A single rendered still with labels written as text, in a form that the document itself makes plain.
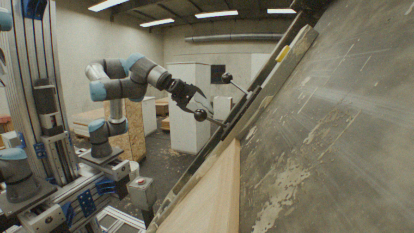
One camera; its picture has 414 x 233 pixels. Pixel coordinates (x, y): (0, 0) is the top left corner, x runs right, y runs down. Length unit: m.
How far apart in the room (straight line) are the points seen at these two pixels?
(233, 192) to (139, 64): 0.49
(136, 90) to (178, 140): 2.73
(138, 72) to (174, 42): 9.41
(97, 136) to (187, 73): 2.12
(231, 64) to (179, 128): 6.06
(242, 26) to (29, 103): 8.60
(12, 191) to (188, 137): 2.69
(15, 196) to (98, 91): 0.67
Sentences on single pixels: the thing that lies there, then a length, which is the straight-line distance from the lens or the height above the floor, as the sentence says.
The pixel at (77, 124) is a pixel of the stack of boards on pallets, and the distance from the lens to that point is 5.00.
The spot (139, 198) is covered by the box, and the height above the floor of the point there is 0.86.
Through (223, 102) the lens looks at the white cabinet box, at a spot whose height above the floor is 0.58.
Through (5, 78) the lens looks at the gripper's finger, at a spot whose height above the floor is 1.57.
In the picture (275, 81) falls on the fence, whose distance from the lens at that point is 0.49.
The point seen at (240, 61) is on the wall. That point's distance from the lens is 8.66.
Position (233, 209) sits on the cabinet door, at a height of 1.36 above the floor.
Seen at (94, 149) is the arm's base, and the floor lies 1.10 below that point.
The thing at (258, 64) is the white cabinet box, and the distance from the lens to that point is 4.17.
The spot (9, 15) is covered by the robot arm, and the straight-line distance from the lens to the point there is 0.81.
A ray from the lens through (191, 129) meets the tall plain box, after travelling 3.11.
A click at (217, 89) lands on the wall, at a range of 8.91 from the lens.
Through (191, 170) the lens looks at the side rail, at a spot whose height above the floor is 1.07.
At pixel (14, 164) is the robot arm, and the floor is 1.21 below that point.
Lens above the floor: 1.55
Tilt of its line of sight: 15 degrees down
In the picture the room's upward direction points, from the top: straight up
